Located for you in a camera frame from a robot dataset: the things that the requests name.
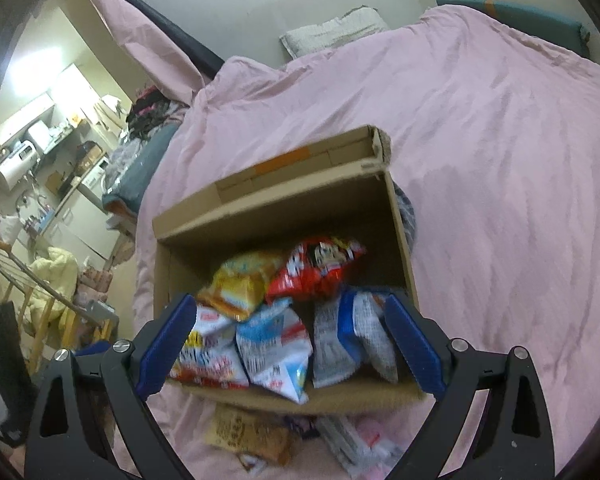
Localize pink curtain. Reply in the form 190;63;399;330
91;0;206;106

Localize white water heater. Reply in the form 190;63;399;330
0;141;38;192

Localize white pillow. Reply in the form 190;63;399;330
279;6;390;58

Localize white kitchen cabinets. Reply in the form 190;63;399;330
42;188;119;269

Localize pile of clothes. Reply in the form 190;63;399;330
102;86;187;218

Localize blue pink snack packet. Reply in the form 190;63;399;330
284;410;406;478

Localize brown small snack packet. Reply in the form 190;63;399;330
204;404;294;466

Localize light blue white snack bag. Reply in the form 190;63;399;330
236;298;313;404

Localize pink bed duvet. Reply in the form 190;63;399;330
132;6;600;467

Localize open cardboard box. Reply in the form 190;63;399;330
151;123;429;416

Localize teal bolster cushion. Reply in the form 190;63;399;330
436;0;591;58

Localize grey blue snack bag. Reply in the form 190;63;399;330
312;286;399;388

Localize red snack bag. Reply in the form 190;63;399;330
265;236;367;304

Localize white yellow PanPan chip bag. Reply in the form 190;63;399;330
169;306;249;389

